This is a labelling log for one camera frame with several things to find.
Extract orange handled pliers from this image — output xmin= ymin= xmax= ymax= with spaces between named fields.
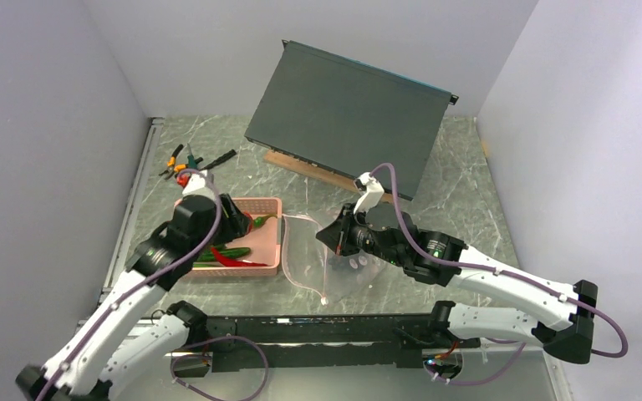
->
xmin=159 ymin=144 xmax=184 ymax=180

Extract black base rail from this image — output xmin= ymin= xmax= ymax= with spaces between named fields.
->
xmin=183 ymin=313 xmax=479 ymax=373

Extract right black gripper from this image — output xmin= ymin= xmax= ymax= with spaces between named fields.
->
xmin=317 ymin=201 xmax=405 ymax=266

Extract long green chili pepper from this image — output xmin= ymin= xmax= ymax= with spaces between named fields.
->
xmin=252 ymin=214 xmax=278 ymax=229

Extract green cucumber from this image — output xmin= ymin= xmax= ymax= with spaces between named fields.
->
xmin=193 ymin=247 xmax=254 ymax=268

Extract red chili pepper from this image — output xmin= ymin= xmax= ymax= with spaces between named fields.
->
xmin=206 ymin=247 xmax=265 ymax=267

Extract aluminium frame rail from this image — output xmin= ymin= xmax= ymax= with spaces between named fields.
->
xmin=95 ymin=116 xmax=170 ymax=307

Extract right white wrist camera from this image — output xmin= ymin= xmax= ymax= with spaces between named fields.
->
xmin=353 ymin=172 xmax=385 ymax=215

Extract green handled screwdriver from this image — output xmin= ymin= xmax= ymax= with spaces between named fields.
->
xmin=186 ymin=143 xmax=198 ymax=170

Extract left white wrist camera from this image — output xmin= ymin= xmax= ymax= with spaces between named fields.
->
xmin=176 ymin=170 xmax=214 ymax=199

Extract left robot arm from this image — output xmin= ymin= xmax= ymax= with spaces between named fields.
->
xmin=16 ymin=194 xmax=252 ymax=400

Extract black T-handle tool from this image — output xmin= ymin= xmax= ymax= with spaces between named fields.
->
xmin=174 ymin=150 xmax=237 ymax=177

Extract dark grey rack box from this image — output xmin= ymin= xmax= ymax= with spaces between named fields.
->
xmin=244 ymin=41 xmax=458 ymax=201

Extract wooden board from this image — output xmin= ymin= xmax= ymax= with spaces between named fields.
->
xmin=263 ymin=150 xmax=393 ymax=203

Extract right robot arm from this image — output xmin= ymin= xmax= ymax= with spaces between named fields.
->
xmin=315 ymin=203 xmax=599 ymax=364

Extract clear zip top bag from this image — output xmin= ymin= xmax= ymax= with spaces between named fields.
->
xmin=280 ymin=214 xmax=387 ymax=306

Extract pink plastic basket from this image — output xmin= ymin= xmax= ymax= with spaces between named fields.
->
xmin=187 ymin=197 xmax=282 ymax=277

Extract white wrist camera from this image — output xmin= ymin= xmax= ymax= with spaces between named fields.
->
xmin=353 ymin=172 xmax=385 ymax=215
xmin=176 ymin=170 xmax=214 ymax=199

